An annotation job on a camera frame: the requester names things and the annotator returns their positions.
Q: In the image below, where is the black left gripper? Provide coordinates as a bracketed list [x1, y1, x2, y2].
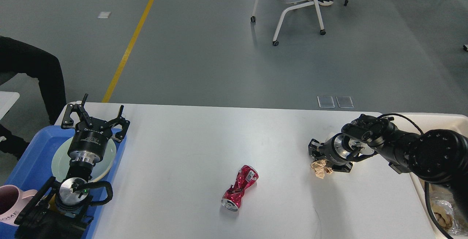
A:
[61, 94, 131, 166]

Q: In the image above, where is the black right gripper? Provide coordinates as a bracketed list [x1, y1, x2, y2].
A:
[309, 134, 353, 173]

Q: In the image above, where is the brown paper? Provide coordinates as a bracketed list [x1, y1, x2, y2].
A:
[431, 202, 453, 232]
[310, 159, 334, 179]

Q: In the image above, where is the green plate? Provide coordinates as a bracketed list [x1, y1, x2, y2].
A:
[51, 137, 117, 182]

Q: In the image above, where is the pink HOME mug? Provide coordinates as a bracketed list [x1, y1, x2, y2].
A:
[0, 185, 37, 226]

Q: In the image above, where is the clear plastic wrap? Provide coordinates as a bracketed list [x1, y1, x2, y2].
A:
[427, 189, 467, 237]

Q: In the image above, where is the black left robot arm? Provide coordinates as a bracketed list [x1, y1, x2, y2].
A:
[14, 94, 130, 239]

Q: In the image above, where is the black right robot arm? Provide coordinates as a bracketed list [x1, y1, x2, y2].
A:
[309, 113, 468, 238]

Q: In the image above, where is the beige plastic bin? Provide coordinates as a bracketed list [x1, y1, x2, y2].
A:
[393, 113, 468, 239]

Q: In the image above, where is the dark seated figure left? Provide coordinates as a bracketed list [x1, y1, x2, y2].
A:
[0, 36, 67, 159]

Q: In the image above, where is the crushed red soda can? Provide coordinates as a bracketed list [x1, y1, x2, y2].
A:
[221, 165, 259, 212]

